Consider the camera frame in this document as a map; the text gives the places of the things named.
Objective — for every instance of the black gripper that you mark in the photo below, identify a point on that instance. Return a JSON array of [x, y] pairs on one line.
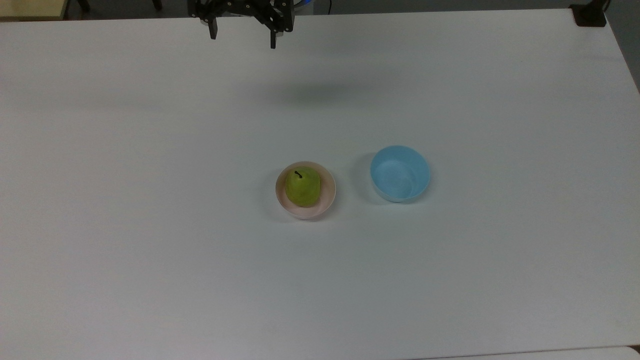
[[245, 8]]

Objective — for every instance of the light blue bowl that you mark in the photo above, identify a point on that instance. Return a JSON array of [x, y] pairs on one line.
[[400, 175]]

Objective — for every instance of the black chair leg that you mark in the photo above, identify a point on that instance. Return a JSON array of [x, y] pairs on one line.
[[84, 4], [157, 3]]

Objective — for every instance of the green pear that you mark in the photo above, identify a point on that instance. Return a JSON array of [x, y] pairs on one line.
[[302, 187]]

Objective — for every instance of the yellow wooden table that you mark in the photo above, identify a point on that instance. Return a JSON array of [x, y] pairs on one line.
[[30, 7]]

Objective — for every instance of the pink bowl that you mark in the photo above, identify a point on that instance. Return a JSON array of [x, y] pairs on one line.
[[327, 197]]

